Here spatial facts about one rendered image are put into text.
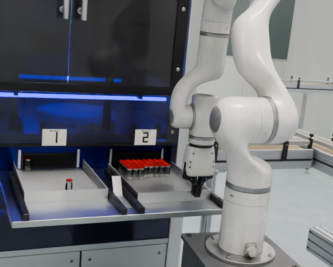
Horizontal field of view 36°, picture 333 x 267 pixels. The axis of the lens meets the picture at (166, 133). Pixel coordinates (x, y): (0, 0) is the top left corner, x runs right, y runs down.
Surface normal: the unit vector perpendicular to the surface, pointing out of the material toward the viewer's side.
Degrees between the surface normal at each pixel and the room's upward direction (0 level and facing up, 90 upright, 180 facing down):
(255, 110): 58
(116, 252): 90
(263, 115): 66
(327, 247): 90
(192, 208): 0
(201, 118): 91
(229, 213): 90
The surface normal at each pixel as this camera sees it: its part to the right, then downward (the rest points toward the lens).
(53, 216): 0.09, -0.97
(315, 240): -0.92, 0.00
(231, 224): -0.67, 0.10
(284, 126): 0.33, 0.30
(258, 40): 0.24, -0.15
